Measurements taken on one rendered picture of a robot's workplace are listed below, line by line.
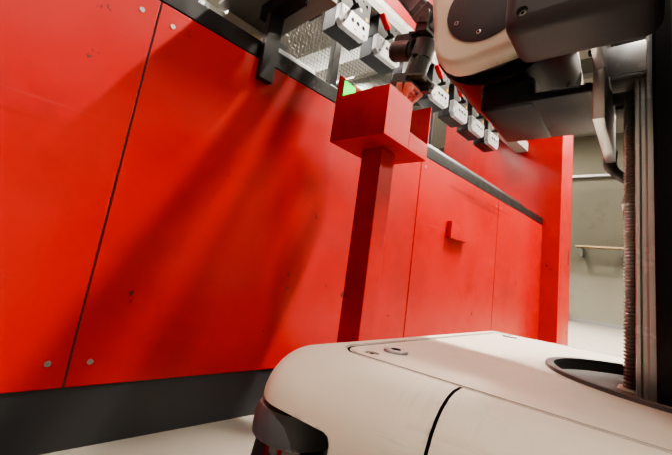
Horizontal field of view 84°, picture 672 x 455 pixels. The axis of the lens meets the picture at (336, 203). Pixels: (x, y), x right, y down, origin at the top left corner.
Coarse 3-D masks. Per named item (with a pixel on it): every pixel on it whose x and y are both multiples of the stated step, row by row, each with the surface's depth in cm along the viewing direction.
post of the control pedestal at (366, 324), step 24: (360, 168) 93; (384, 168) 91; (360, 192) 91; (384, 192) 90; (360, 216) 89; (384, 216) 90; (360, 240) 88; (384, 240) 90; (360, 264) 86; (360, 288) 85; (360, 312) 83; (360, 336) 83
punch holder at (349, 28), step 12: (348, 0) 130; (360, 0) 135; (336, 12) 128; (348, 12) 130; (360, 12) 135; (324, 24) 132; (336, 24) 128; (348, 24) 130; (360, 24) 134; (336, 36) 134; (348, 36) 133; (360, 36) 134; (348, 48) 140
